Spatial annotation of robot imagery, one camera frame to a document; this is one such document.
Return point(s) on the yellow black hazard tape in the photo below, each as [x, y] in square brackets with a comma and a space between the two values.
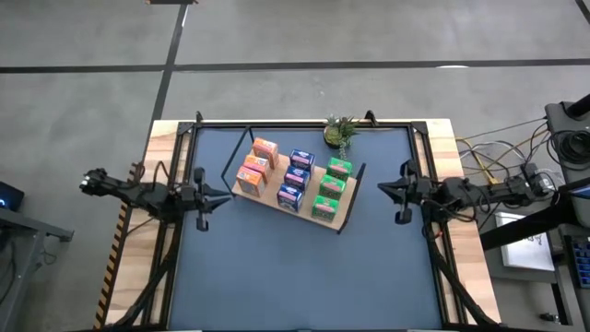
[110, 272]

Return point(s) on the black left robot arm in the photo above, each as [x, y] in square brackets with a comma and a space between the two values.
[138, 196]

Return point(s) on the white board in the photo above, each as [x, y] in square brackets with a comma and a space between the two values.
[525, 253]

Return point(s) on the backlit keyboard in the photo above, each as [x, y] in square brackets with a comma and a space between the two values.
[583, 263]

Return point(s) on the black equipment stand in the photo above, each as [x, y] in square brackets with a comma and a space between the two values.
[521, 228]

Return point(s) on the small potted succulent plant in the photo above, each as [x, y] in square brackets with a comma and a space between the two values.
[333, 134]

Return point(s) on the gray metal cart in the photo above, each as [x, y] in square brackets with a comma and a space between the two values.
[27, 223]

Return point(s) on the black power adapter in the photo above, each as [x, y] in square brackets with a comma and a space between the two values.
[538, 182]

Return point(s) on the black metal table frame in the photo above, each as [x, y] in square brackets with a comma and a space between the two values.
[299, 125]

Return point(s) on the orange Mini Wheats cereal box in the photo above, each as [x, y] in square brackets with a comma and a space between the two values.
[265, 148]
[250, 181]
[257, 164]

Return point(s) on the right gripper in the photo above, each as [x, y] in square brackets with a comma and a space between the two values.
[417, 193]

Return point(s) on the wooden shelf with black frame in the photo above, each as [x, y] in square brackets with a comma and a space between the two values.
[272, 197]

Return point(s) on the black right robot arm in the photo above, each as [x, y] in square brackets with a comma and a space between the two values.
[461, 191]

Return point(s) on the black frame clamp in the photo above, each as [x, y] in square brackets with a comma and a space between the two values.
[199, 117]
[370, 117]

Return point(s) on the gray equipment cart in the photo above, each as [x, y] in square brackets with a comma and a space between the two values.
[564, 124]

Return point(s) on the green Apple Jacks cereal box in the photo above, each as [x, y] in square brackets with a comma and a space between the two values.
[325, 208]
[339, 168]
[332, 186]

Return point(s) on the blue Frosted Flakes cereal box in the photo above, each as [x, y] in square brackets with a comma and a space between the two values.
[297, 177]
[302, 160]
[290, 197]

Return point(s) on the dark blue-lit device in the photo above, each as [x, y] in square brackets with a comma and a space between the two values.
[10, 196]

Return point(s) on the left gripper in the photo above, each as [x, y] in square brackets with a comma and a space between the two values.
[196, 200]

